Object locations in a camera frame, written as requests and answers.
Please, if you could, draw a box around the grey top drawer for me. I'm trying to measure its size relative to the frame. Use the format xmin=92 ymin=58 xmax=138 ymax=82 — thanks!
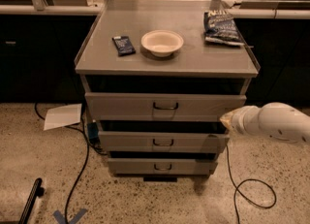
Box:
xmin=85 ymin=92 xmax=246 ymax=122

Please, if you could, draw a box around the white paper sheet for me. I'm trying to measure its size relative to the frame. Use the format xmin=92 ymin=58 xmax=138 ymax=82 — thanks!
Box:
xmin=44 ymin=104 xmax=81 ymax=131

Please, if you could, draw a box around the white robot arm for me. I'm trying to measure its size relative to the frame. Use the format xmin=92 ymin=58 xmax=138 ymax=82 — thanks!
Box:
xmin=220 ymin=102 xmax=310 ymax=144

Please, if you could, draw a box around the grey drawer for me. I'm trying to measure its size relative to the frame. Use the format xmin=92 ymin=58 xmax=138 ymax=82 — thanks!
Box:
xmin=108 ymin=158 xmax=217 ymax=176
xmin=85 ymin=92 xmax=246 ymax=122
xmin=99 ymin=131 xmax=229 ymax=153

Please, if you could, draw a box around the black cable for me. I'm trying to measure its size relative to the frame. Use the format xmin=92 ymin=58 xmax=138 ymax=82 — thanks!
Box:
xmin=34 ymin=102 xmax=108 ymax=224
xmin=225 ymin=144 xmax=277 ymax=224

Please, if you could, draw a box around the black cable left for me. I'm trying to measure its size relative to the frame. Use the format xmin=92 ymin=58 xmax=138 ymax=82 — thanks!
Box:
xmin=34 ymin=102 xmax=108 ymax=224

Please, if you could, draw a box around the grey bottom drawer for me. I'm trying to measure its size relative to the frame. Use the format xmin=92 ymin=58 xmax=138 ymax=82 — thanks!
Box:
xmin=108 ymin=158 xmax=217 ymax=176

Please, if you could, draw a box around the grey metal drawer cabinet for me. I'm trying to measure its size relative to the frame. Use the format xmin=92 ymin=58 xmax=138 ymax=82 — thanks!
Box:
xmin=74 ymin=0 xmax=262 ymax=183

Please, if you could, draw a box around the small blue box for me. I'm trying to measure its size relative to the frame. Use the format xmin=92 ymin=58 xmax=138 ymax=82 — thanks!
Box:
xmin=87 ymin=122 xmax=99 ymax=143

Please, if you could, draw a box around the blue chip bag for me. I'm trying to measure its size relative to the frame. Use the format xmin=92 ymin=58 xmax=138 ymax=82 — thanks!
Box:
xmin=203 ymin=10 xmax=244 ymax=46

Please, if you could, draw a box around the black cable right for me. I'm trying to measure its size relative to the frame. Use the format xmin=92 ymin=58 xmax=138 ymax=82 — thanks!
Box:
xmin=225 ymin=144 xmax=277 ymax=224

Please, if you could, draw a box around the white bowl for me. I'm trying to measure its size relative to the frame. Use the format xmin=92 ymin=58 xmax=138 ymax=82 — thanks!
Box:
xmin=141 ymin=30 xmax=184 ymax=57

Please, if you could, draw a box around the grey middle drawer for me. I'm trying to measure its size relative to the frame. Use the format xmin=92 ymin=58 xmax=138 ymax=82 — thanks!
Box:
xmin=99 ymin=131 xmax=229 ymax=153

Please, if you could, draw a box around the black bar object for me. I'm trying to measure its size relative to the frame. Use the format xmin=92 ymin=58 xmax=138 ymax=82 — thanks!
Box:
xmin=18 ymin=177 xmax=45 ymax=224

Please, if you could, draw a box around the dark counter cabinet left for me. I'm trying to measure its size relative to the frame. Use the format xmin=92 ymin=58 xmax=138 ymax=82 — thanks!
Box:
xmin=0 ymin=5 xmax=98 ymax=103

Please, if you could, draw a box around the blue tape cross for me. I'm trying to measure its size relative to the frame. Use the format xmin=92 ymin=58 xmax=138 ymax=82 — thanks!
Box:
xmin=52 ymin=208 xmax=89 ymax=224

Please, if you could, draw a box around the dark counter cabinet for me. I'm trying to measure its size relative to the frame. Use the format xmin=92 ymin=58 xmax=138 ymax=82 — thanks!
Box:
xmin=231 ymin=9 xmax=310 ymax=108
xmin=0 ymin=5 xmax=98 ymax=103

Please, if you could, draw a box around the small dark blue packet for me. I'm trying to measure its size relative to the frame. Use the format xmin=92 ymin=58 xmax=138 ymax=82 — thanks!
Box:
xmin=112 ymin=36 xmax=136 ymax=56

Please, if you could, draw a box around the dark counter cabinet right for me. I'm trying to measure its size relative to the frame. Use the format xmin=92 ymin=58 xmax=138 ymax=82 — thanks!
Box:
xmin=231 ymin=9 xmax=310 ymax=108

